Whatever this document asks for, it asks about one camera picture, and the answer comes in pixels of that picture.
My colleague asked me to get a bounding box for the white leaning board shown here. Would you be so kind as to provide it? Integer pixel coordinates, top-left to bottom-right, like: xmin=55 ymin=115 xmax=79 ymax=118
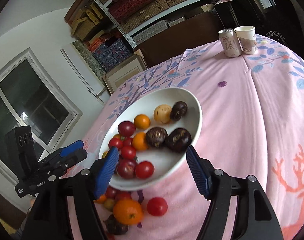
xmin=60 ymin=42 xmax=106 ymax=97

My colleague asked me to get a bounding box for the stack of woven flat boxes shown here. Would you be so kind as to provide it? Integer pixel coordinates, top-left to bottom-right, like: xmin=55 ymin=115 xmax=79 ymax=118
xmin=89 ymin=0 xmax=280 ymax=34

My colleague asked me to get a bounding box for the dark red plum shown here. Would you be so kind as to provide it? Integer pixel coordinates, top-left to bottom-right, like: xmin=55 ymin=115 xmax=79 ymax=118
xmin=116 ymin=158 xmax=138 ymax=180
xmin=117 ymin=121 xmax=136 ymax=137

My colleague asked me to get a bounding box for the brown wooden board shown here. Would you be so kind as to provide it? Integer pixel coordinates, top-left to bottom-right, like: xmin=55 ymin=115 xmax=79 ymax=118
xmin=133 ymin=12 xmax=224 ymax=68

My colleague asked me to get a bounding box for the beige picture frame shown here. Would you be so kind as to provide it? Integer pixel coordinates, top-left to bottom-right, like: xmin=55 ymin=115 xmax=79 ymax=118
xmin=102 ymin=52 xmax=148 ymax=96

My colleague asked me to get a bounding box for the stack of blue patterned boxes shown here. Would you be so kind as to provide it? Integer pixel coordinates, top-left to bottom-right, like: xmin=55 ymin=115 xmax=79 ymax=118
xmin=89 ymin=38 xmax=133 ymax=72

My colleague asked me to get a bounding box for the white framed window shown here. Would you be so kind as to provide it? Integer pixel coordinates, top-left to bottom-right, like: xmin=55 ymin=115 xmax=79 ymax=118
xmin=0 ymin=47 xmax=83 ymax=178

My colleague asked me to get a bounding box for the small yellow-green plum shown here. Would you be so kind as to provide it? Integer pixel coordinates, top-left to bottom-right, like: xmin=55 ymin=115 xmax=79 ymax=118
xmin=103 ymin=198 xmax=115 ymax=212

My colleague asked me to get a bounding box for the white ceramic plate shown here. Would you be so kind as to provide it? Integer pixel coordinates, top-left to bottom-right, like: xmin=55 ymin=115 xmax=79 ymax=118
xmin=99 ymin=87 xmax=202 ymax=191

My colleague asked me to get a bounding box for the white drink can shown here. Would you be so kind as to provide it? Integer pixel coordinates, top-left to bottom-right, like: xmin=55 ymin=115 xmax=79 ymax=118
xmin=218 ymin=29 xmax=243 ymax=58

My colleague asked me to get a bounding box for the pink printed tablecloth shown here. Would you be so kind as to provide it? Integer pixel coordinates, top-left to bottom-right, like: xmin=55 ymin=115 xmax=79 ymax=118
xmin=67 ymin=34 xmax=304 ymax=240

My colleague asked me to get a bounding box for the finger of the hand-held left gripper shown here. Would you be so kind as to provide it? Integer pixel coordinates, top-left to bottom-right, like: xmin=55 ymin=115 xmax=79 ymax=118
xmin=40 ymin=140 xmax=84 ymax=167
xmin=51 ymin=149 xmax=88 ymax=181

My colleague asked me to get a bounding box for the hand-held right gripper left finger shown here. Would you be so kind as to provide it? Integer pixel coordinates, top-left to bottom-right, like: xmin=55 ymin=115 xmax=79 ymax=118
xmin=22 ymin=146 xmax=120 ymax=240

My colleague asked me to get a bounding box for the stack of wooden boxes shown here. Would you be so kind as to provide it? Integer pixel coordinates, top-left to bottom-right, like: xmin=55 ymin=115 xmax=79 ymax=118
xmin=64 ymin=0 xmax=105 ymax=41

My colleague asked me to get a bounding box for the green marble slab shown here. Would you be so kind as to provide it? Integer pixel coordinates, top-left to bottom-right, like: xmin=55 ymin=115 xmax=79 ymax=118
xmin=72 ymin=40 xmax=110 ymax=82

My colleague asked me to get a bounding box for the small smooth orange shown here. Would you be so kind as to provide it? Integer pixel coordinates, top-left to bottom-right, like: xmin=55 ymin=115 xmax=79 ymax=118
xmin=131 ymin=132 xmax=149 ymax=151
xmin=133 ymin=114 xmax=151 ymax=130

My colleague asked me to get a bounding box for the white paper cup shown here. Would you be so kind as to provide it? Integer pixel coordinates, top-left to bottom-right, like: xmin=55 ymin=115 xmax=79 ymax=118
xmin=234 ymin=26 xmax=257 ymax=55

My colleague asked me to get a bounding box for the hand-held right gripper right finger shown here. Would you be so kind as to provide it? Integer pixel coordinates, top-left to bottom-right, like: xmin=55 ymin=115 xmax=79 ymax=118
xmin=186 ymin=145 xmax=285 ymax=240

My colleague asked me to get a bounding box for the white metal shelf rack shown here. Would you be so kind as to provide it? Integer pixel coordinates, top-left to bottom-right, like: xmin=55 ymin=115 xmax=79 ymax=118
xmin=84 ymin=0 xmax=288 ymax=49

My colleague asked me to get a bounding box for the black panel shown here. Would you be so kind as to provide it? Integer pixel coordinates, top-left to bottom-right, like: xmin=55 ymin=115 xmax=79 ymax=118
xmin=213 ymin=0 xmax=301 ymax=44

